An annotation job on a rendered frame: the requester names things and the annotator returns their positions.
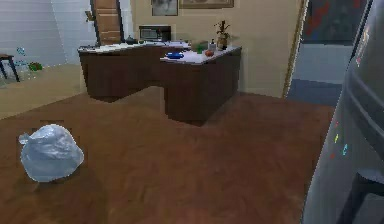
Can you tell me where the dark brown kitchen counter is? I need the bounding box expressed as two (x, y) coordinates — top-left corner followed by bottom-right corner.
(77, 41), (243, 127)

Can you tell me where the blue dish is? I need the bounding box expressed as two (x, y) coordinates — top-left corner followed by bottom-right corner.
(165, 51), (185, 60)

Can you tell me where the potted house plant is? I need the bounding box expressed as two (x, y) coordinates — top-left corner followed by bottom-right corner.
(214, 20), (232, 51)

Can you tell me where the silver microwave oven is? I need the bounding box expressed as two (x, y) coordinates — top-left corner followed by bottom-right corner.
(138, 25), (173, 43)

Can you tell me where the brown wooden room door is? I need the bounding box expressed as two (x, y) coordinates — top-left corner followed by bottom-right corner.
(90, 0), (125, 47)

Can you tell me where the pale blue tied rubbish bag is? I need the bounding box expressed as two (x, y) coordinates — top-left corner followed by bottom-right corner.
(18, 124), (85, 183)

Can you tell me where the green object on floor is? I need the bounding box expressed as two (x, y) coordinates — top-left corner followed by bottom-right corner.
(28, 61), (44, 72)

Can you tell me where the grey fridge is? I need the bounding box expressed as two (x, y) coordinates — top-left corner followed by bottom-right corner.
(301, 0), (384, 224)

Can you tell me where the dark red and blue picture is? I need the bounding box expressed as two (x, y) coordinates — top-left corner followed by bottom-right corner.
(302, 0), (368, 46)

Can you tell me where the grey framed wall picture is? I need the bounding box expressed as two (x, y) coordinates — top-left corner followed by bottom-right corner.
(151, 0), (179, 17)

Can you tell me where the brown framed wall picture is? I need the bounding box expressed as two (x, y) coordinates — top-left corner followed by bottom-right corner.
(179, 0), (235, 10)

